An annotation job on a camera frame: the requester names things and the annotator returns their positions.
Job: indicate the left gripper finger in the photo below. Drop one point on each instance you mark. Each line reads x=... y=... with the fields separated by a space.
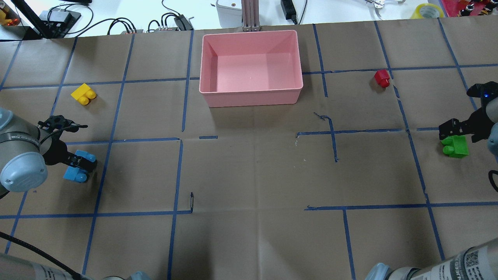
x=82 y=160

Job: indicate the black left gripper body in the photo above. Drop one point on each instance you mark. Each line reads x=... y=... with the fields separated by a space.
x=55 y=151

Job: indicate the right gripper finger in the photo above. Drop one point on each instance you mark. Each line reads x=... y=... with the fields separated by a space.
x=455 y=127

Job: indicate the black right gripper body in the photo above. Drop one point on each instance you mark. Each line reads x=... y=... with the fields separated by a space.
x=477 y=121

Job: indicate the green two-stud block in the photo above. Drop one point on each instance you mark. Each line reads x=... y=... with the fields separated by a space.
x=455 y=146

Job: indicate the blue three-stud block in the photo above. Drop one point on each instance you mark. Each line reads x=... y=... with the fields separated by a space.
x=75 y=174

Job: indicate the yellow two-stud block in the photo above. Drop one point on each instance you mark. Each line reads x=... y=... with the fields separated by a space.
x=83 y=94

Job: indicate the red small block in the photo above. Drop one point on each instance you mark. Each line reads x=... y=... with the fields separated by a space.
x=382 y=78

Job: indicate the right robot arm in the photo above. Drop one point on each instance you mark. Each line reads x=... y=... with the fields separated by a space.
x=475 y=263

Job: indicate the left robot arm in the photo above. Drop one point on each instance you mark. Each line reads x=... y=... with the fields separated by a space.
x=26 y=150

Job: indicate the pink plastic box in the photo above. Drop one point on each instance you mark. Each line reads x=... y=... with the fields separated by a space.
x=250 y=69

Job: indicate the white grey device box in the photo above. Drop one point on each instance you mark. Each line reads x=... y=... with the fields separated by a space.
x=229 y=13

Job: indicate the yellow tape roll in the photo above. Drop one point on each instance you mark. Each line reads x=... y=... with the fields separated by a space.
x=427 y=10

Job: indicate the grey usb hub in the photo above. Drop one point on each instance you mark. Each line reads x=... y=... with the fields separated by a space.
x=163 y=29

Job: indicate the black small adapter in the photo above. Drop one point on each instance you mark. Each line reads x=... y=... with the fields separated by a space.
x=183 y=23

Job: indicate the black power adapter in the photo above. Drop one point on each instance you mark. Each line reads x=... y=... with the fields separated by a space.
x=289 y=10

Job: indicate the aluminium profile post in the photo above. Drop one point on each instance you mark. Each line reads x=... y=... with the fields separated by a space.
x=250 y=16

